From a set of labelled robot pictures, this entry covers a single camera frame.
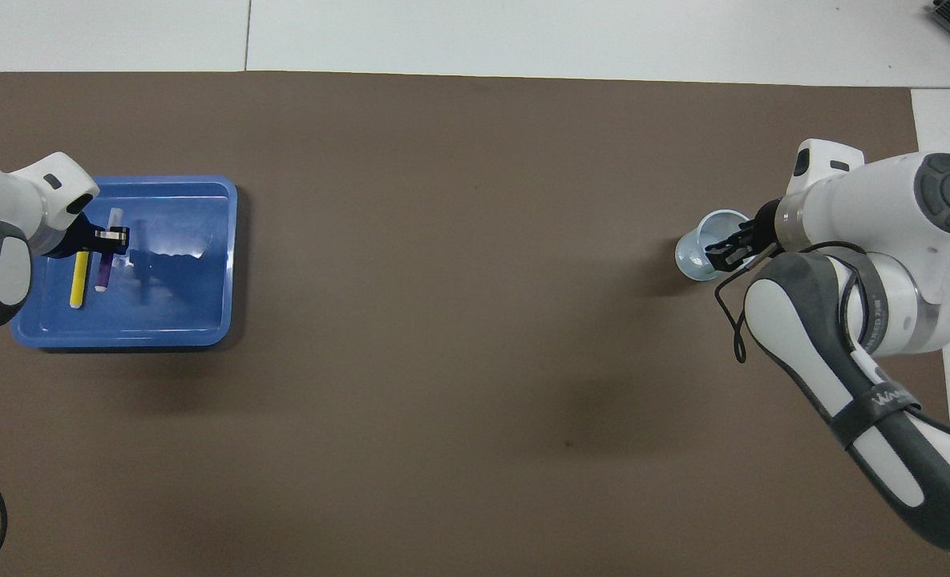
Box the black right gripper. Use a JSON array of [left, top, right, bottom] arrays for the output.
[[705, 200, 780, 272]]

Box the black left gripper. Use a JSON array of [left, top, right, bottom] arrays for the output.
[[42, 212, 131, 259]]

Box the purple pen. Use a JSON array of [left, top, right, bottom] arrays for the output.
[[94, 207, 124, 293]]

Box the yellow pen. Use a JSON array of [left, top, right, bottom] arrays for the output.
[[69, 250, 91, 309]]

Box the blue plastic tray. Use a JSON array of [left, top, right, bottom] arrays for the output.
[[10, 175, 239, 349]]

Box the clear plastic cup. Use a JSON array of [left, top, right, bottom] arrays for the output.
[[674, 210, 764, 283]]

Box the brown table mat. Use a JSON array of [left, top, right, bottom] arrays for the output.
[[0, 71, 950, 577]]

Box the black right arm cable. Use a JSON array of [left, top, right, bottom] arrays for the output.
[[714, 240, 924, 418]]

